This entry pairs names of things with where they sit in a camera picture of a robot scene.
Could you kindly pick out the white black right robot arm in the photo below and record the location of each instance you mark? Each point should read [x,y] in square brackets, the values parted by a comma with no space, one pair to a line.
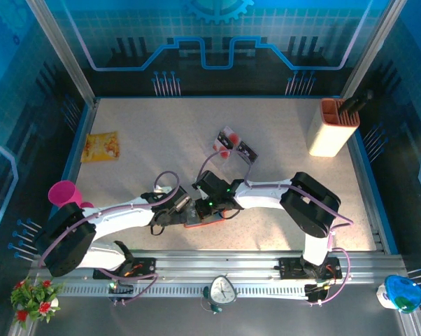
[263,197]

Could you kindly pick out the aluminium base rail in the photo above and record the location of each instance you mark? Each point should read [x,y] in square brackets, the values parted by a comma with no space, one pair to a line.
[214,260]

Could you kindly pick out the orange card holder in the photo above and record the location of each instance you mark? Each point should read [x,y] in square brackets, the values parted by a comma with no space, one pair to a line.
[203,225]

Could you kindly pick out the white knife block orange top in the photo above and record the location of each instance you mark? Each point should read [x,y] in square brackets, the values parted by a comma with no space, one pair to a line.
[327,136]

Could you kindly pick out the pink plastic cup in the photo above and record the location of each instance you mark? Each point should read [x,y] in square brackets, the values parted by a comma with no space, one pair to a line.
[62,194]

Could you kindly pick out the potted plant red flowers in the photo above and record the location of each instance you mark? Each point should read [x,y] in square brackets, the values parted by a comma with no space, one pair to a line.
[32,297]

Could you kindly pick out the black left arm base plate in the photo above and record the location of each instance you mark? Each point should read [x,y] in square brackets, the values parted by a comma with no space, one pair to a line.
[145,266]

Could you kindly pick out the white red April card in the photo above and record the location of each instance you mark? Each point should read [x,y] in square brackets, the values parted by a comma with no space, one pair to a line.
[224,153]
[234,137]

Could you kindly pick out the yellow snack bag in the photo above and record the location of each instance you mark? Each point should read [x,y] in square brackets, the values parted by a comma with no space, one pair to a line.
[100,147]

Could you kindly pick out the white triangular alarm clock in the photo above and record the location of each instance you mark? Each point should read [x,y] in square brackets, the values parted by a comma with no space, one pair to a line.
[221,290]

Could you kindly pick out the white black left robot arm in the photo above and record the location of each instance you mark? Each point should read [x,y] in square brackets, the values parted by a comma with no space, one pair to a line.
[119,215]

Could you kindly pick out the white jar blue lid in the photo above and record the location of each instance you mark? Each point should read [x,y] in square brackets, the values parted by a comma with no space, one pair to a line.
[403,290]

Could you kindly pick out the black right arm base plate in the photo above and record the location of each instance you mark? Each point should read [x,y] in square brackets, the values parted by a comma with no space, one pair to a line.
[291,267]

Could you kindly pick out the aluminium frame post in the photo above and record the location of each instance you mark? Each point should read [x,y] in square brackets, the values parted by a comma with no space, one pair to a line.
[62,52]
[370,52]

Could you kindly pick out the black controller box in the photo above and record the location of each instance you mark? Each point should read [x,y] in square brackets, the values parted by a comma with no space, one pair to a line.
[121,290]
[315,294]

